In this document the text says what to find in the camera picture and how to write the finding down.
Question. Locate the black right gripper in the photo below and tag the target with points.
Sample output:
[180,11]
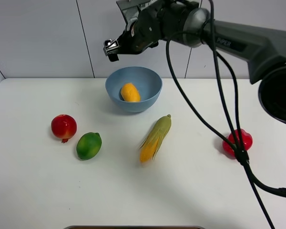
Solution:
[161,19]

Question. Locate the corn cob with husk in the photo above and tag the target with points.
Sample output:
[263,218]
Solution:
[154,139]

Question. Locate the red bell pepper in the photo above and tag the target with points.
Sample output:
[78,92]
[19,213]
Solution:
[247,140]

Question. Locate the blue plastic bowl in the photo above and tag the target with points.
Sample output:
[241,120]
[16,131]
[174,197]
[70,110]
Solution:
[148,83]

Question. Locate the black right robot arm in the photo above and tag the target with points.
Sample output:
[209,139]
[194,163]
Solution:
[263,49]

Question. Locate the red pomegranate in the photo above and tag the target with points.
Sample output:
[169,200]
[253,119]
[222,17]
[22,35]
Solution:
[64,127]

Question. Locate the yellow mango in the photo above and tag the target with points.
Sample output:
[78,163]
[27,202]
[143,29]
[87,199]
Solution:
[130,93]

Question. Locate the green lime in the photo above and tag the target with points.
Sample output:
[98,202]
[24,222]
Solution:
[88,146]

